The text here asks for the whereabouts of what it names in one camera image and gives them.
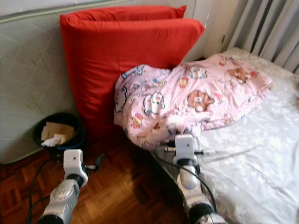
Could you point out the grey pleated curtain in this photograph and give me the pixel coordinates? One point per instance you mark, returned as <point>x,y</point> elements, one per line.
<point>261,23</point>

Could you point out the brown cardboard piece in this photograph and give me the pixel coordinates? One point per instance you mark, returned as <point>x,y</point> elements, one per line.
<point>58,129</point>

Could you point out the black round trash bin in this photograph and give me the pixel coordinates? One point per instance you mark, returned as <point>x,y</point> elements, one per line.
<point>77,132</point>

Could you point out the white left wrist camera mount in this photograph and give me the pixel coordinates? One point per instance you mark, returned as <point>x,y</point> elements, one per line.
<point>73,161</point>

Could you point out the thin red fabric cushion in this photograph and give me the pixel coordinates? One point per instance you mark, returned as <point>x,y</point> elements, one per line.
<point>131,13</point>

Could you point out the thick red fabric cushion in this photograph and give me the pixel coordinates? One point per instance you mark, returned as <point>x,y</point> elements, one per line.
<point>112,60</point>

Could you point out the pink cartoon bear blanket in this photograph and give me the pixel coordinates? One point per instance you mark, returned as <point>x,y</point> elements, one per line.
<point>215,86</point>

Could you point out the bed with grey floral sheet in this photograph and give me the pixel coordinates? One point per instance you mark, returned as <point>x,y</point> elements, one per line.
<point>261,154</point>

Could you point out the dark wall outlet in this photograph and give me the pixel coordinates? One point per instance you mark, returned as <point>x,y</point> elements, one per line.
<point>223,39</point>

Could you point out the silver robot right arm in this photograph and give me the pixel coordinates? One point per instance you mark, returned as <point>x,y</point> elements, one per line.
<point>189,182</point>

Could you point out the white tissue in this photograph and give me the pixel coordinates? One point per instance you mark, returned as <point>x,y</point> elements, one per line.
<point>53,140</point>

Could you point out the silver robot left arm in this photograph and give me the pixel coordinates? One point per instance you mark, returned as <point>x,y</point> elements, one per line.
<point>63,200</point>

